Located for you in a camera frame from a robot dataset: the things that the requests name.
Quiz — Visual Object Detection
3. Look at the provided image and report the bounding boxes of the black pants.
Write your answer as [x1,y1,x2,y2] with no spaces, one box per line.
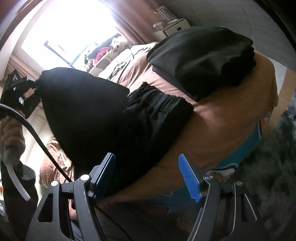
[37,67,194,187]

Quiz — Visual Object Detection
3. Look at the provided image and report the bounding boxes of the person's left hand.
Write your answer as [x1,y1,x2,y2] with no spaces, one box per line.
[1,116,26,169]

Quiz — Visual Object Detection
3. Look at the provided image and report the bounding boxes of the brown bed cover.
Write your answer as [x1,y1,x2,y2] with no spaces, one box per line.
[39,41,280,209]

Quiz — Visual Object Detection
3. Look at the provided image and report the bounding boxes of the clothes pile on windowsill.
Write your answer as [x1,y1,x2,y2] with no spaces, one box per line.
[84,33,131,72]

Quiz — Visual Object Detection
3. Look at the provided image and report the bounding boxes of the folded black clothes stack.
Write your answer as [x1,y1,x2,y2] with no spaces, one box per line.
[147,27,256,101]

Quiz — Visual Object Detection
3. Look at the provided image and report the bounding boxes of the pink curtain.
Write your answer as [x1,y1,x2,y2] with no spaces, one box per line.
[102,0,161,45]

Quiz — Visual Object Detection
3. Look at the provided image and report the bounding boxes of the white bedside cabinet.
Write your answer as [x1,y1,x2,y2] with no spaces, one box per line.
[152,19,191,42]

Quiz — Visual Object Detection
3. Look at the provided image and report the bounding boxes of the white cup on cabinet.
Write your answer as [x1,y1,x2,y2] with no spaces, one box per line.
[152,22,166,31]

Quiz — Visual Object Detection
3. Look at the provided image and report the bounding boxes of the white rack on cabinet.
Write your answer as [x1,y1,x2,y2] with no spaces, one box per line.
[149,6,179,24]

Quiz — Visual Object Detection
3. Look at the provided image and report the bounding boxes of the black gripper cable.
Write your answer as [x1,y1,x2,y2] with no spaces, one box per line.
[0,103,73,183]

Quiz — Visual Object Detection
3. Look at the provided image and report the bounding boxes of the black cables on bed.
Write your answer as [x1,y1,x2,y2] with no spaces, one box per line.
[107,45,135,82]

